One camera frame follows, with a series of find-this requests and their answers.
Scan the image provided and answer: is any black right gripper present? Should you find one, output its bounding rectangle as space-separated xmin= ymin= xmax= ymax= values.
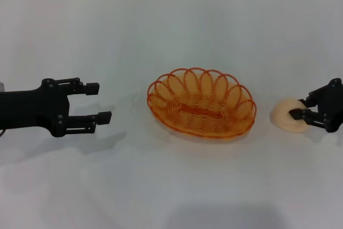
xmin=288 ymin=78 xmax=343 ymax=134

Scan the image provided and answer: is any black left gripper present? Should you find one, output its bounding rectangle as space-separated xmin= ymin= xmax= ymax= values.
xmin=0 ymin=77 xmax=113 ymax=138

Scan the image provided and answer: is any pale round bread bun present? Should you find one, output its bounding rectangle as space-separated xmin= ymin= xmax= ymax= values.
xmin=272 ymin=98 xmax=309 ymax=133

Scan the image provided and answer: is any orange woven wire basket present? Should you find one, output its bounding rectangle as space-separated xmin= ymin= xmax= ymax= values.
xmin=146 ymin=67 xmax=258 ymax=142

